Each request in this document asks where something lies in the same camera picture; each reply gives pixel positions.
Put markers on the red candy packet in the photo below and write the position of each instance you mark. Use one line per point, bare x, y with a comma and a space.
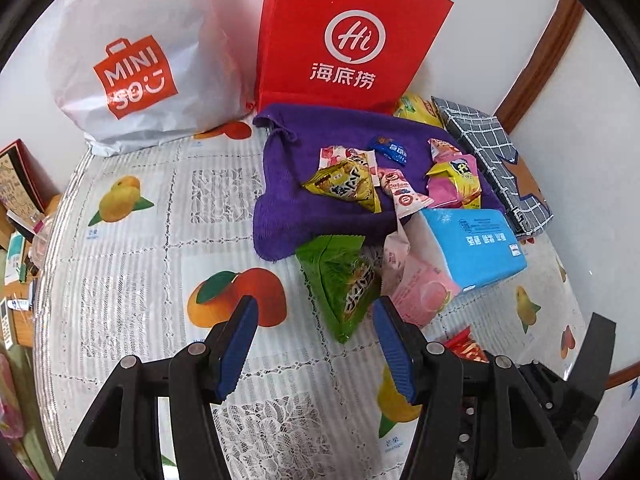
467, 347

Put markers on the blue tissue pack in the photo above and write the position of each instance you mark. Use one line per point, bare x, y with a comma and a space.
475, 245

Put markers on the brown printed box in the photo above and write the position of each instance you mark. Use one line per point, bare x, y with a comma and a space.
25, 175

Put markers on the white paper bag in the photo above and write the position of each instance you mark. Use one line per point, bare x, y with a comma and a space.
175, 10

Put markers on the blue candy packet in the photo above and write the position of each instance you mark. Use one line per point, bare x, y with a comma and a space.
389, 149

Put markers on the teal box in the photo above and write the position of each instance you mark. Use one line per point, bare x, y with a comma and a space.
15, 255

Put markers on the grey checked notebook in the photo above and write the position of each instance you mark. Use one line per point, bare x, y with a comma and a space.
480, 135

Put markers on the red white snack packet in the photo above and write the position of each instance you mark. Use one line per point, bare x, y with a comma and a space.
332, 156
442, 149

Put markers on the pink yellow snack packet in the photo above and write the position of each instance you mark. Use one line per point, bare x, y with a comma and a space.
452, 185

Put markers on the red paper bag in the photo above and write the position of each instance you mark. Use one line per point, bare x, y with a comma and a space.
300, 35

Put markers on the purple towel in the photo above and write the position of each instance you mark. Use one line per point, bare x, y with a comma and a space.
290, 200

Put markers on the fruit print lace tablecloth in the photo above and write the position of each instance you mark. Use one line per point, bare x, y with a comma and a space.
125, 285

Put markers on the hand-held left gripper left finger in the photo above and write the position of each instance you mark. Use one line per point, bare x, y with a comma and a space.
239, 345

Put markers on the brown pink snack packet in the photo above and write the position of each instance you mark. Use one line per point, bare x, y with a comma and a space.
407, 197

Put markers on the white pink snack wrapper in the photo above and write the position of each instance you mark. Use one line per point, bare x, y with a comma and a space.
397, 250

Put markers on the brown wooden baseboard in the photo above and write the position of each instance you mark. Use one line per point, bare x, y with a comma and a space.
625, 374

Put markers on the brown wooden door frame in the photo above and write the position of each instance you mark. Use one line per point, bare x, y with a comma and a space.
545, 55

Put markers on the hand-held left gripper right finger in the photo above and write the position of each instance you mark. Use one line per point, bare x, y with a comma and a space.
395, 350

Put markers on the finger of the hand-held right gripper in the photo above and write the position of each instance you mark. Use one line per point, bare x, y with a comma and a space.
467, 422

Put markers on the yellow green snack packet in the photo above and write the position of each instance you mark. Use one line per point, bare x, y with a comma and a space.
345, 187

